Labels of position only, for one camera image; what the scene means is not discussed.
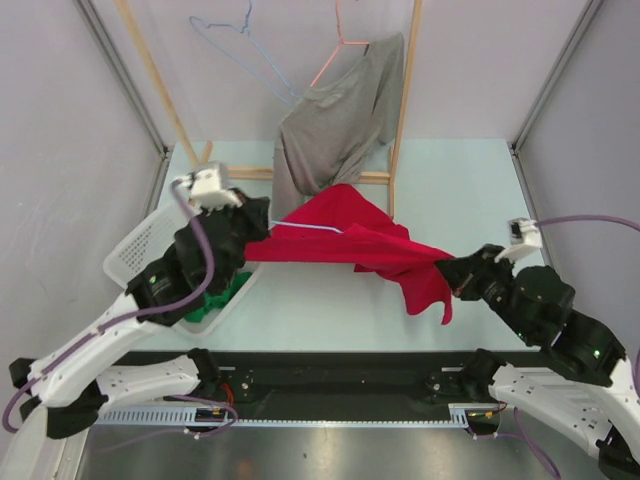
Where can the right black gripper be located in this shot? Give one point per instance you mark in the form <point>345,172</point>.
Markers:
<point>479,264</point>

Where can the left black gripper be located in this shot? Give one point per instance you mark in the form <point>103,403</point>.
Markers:
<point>251,213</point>

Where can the green t shirt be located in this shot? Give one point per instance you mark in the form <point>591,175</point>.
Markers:
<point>219,301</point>

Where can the blue wire hanger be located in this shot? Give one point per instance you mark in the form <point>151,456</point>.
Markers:
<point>236,41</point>
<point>296,225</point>

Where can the red t shirt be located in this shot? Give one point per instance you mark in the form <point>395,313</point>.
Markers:
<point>372,242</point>

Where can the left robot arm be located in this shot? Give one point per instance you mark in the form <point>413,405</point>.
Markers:
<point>79,382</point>

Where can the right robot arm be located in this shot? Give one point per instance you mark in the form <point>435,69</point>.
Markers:
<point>538,307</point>

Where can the grey t shirt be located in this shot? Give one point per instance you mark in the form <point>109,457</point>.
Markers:
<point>332,130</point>

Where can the white plastic basket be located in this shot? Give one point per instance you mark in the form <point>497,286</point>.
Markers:
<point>148,242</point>

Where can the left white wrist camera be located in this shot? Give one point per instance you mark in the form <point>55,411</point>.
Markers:
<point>208,188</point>

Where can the white cable duct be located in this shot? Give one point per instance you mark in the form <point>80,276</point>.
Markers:
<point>454,416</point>

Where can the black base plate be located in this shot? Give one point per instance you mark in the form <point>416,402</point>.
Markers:
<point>356,384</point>

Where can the pink wire hanger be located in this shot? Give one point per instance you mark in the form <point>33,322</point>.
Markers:
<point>342,42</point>

